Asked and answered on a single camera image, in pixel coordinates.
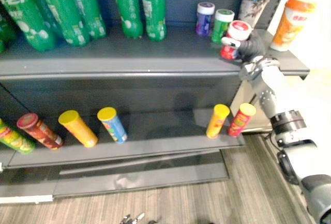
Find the left robot hand black cloth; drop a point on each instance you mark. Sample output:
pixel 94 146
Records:
pixel 133 219

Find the right robot hand black cloth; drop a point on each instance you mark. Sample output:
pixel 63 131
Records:
pixel 252 45

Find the red gum jar white lid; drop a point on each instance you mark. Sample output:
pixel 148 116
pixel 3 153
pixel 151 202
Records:
pixel 238 31

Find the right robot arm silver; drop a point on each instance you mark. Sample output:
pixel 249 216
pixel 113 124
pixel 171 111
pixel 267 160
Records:
pixel 284 110

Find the green gum jar white lid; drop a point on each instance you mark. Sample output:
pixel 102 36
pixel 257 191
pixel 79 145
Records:
pixel 221 26

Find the grey shelf base plinth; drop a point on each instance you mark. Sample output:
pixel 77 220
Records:
pixel 142 177

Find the grey slotted shelf upright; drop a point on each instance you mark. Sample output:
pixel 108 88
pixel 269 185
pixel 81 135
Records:
pixel 274 4

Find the purple gum jar white lid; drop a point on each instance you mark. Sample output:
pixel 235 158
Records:
pixel 204 19

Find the short red chips can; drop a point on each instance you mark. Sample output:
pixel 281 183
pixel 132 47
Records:
pixel 240 120

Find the short yellow chips can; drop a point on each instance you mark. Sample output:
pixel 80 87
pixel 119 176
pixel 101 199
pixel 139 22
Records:
pixel 217 121

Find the dark glossy shelf board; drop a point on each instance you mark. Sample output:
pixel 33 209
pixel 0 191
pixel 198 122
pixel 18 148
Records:
pixel 160 136

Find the blue chips can yellow lid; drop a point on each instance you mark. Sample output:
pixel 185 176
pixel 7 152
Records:
pixel 113 125

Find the tall yellow chips can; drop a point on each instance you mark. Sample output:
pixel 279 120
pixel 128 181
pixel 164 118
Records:
pixel 78 128

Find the grey metal shelf board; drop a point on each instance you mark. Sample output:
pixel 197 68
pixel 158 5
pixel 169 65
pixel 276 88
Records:
pixel 129 61

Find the dark red chips can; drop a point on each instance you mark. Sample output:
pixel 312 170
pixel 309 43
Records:
pixel 40 131

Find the green chips can red lid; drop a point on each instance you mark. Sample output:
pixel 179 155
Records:
pixel 15 140

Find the grey printed paper cup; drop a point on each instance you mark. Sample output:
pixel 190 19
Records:
pixel 252 8

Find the orange milk tea cup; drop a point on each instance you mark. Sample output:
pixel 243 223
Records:
pixel 289 26

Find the large green soda bottle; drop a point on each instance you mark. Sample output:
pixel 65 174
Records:
pixel 26 12
pixel 128 6
pixel 90 9
pixel 5 31
pixel 64 12
pixel 155 9

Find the white label strip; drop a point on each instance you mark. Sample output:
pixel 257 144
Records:
pixel 26 199

